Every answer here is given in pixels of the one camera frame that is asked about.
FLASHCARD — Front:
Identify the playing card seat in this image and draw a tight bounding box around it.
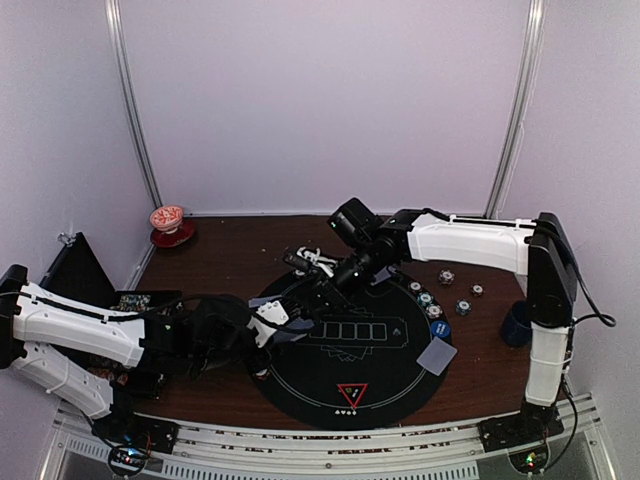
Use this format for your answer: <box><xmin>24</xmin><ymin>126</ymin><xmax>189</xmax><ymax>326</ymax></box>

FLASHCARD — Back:
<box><xmin>248</xmin><ymin>298</ymin><xmax>268</xmax><ymax>308</ymax></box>

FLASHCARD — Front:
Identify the black poker chip case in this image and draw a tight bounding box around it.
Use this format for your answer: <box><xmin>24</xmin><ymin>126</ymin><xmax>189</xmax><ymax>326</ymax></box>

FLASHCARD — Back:
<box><xmin>40</xmin><ymin>233</ymin><xmax>182</xmax><ymax>399</ymax></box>

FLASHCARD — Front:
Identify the right aluminium frame post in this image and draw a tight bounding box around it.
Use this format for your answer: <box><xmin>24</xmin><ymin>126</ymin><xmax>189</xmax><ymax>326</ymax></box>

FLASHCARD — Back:
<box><xmin>484</xmin><ymin>0</ymin><xmax>546</xmax><ymax>219</ymax></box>

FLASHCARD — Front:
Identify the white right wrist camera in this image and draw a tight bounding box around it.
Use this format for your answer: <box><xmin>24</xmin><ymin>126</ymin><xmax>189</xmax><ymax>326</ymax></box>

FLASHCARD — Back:
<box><xmin>283</xmin><ymin>246</ymin><xmax>339</xmax><ymax>278</ymax></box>

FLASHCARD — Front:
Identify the blue white chip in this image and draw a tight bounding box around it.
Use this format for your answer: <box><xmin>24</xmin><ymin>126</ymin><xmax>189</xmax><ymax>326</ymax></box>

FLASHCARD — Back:
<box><xmin>425</xmin><ymin>304</ymin><xmax>443</xmax><ymax>320</ymax></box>

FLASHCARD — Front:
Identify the red white chip stack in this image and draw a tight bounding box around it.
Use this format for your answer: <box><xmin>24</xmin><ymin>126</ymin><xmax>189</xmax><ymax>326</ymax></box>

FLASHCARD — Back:
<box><xmin>470</xmin><ymin>283</ymin><xmax>485</xmax><ymax>297</ymax></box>

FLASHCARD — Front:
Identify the blue round blind button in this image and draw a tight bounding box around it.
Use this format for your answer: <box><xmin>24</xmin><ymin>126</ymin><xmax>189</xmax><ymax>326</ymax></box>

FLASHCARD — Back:
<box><xmin>430</xmin><ymin>320</ymin><xmax>451</xmax><ymax>339</ymax></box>

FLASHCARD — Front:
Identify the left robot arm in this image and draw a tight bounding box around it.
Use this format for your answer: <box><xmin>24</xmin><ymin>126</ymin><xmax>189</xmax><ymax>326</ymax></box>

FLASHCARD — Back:
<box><xmin>1</xmin><ymin>264</ymin><xmax>274</xmax><ymax>444</ymax></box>

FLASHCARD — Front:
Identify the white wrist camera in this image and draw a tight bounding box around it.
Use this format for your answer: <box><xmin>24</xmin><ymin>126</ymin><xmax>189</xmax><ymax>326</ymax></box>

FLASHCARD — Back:
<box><xmin>283</xmin><ymin>246</ymin><xmax>339</xmax><ymax>278</ymax></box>
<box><xmin>247</xmin><ymin>300</ymin><xmax>289</xmax><ymax>348</ymax></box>

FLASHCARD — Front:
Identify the green chip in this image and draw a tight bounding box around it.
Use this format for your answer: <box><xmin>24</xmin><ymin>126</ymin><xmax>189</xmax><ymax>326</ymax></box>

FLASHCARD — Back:
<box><xmin>417</xmin><ymin>291</ymin><xmax>434</xmax><ymax>307</ymax></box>

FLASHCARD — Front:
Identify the aluminium frame post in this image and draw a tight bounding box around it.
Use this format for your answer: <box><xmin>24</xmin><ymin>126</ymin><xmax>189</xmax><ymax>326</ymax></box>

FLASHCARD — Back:
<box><xmin>484</xmin><ymin>0</ymin><xmax>546</xmax><ymax>219</ymax></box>
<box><xmin>105</xmin><ymin>0</ymin><xmax>162</xmax><ymax>208</ymax></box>

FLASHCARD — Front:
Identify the black white chip stack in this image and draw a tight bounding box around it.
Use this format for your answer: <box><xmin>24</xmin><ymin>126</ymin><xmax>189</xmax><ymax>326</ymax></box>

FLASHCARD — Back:
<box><xmin>438</xmin><ymin>269</ymin><xmax>455</xmax><ymax>286</ymax></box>

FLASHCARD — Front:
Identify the dark blue mug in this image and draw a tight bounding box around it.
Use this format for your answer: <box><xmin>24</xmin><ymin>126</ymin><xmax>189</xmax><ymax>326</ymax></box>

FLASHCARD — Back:
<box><xmin>500</xmin><ymin>301</ymin><xmax>532</xmax><ymax>348</ymax></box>

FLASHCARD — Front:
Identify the left aluminium frame post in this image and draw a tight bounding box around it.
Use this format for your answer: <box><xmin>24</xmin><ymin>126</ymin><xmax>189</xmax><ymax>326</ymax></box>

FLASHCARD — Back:
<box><xmin>105</xmin><ymin>0</ymin><xmax>162</xmax><ymax>208</ymax></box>

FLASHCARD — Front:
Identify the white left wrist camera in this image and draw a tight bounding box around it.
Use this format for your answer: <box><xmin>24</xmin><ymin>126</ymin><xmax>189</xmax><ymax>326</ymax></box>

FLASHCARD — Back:
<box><xmin>247</xmin><ymin>300</ymin><xmax>289</xmax><ymax>348</ymax></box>

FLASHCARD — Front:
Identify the blue playing card deck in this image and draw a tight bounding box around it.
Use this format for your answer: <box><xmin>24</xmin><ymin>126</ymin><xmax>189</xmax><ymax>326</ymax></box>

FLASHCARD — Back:
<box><xmin>279</xmin><ymin>318</ymin><xmax>315</xmax><ymax>342</ymax></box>

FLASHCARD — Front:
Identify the red triangle marker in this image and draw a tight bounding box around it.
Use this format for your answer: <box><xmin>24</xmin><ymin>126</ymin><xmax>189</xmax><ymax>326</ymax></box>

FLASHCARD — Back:
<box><xmin>337</xmin><ymin>383</ymin><xmax>369</xmax><ymax>409</ymax></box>

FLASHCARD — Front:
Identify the red patterned bowl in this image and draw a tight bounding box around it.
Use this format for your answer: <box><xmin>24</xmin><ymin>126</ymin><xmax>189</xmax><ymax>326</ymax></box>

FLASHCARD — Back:
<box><xmin>149</xmin><ymin>205</ymin><xmax>184</xmax><ymax>234</ymax></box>

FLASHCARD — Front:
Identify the round black poker mat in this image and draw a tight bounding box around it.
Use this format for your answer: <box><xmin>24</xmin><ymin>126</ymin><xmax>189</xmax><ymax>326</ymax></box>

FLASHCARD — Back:
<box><xmin>253</xmin><ymin>271</ymin><xmax>451</xmax><ymax>431</ymax></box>

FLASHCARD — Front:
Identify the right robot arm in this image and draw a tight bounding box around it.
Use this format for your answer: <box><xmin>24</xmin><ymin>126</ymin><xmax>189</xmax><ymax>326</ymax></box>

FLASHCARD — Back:
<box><xmin>292</xmin><ymin>198</ymin><xmax>588</xmax><ymax>442</ymax></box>

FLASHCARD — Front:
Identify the front aluminium rail base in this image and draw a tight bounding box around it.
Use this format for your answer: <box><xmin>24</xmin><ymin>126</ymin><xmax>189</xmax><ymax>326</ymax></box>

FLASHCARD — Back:
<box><xmin>35</xmin><ymin>394</ymin><xmax>621</xmax><ymax>479</ymax></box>

